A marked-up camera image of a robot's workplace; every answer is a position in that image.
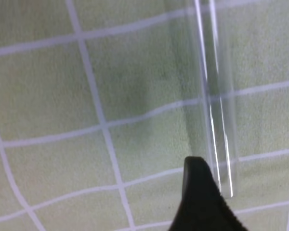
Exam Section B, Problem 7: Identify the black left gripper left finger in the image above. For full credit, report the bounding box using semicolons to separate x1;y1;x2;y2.
169;156;247;231

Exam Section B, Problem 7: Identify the clear glass test tube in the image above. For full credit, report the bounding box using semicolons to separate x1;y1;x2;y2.
190;0;237;198

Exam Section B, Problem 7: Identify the green checked tablecloth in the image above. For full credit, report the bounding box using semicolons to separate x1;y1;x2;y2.
0;0;289;231

